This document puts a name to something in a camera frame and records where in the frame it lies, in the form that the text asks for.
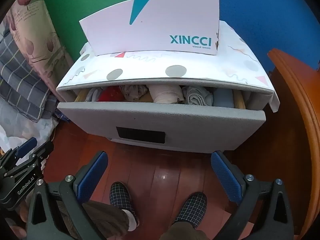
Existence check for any green foam wall mat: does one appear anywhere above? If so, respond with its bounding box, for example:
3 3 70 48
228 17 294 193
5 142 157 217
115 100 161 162
37 0 173 60

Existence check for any light blue underwear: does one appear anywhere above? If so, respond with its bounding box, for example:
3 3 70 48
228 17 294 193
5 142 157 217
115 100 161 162
212 89 235 108

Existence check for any pale blue cloth bundle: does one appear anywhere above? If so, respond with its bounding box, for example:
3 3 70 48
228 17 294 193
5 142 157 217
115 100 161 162
86 88 104 102

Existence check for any floral beige curtain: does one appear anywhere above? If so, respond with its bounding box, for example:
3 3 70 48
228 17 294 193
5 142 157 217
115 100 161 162
5 0 73 98

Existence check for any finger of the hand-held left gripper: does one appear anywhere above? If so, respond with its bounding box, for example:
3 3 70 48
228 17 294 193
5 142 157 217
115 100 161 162
5 141 54 174
0 137 38 165

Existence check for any person's left checked slipper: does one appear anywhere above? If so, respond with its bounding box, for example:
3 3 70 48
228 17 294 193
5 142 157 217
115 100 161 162
110 182 139 227

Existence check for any light grey underwear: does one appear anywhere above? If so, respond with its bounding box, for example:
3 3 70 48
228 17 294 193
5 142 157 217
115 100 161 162
182 86 214 106

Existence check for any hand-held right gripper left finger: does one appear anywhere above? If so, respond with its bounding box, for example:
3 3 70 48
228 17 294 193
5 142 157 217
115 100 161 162
26 151 108 240

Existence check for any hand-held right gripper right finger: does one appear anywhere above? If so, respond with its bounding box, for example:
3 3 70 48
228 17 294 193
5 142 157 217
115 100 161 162
211 150 294 240

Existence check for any beige grey underwear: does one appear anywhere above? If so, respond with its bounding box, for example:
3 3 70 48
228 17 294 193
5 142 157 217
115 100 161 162
119 84 150 102

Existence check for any grey plaid blanket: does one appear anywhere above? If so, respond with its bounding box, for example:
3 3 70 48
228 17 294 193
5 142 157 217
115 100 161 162
0 21 58 123

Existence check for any grey nightstand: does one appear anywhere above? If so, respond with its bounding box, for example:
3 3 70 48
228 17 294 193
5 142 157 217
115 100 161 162
56 76 275 153

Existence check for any wooden drawer with grey front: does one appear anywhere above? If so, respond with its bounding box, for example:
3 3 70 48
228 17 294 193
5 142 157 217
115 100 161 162
57 86 266 153

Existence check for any red cloth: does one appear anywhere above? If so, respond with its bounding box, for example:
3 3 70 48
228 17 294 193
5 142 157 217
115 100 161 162
96 87 125 102

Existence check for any white patterned bedsheet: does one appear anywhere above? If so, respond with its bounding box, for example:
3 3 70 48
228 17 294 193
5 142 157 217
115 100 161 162
0 100 60 150

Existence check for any orange wooden furniture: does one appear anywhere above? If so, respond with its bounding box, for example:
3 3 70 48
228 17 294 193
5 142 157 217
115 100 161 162
267 48 320 230

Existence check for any person's right leg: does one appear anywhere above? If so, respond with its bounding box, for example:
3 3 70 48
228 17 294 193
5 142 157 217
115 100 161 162
160 221 198 240

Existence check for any person's right checked slipper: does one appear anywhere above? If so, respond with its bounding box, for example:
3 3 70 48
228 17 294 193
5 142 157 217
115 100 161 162
172 192 207 229

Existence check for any pale beige underwear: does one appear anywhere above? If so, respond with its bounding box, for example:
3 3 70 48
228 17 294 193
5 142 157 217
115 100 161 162
149 84 185 104

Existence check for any person's checked slipper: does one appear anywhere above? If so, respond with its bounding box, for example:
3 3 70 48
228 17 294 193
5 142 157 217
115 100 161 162
172 192 207 229
110 182 139 227

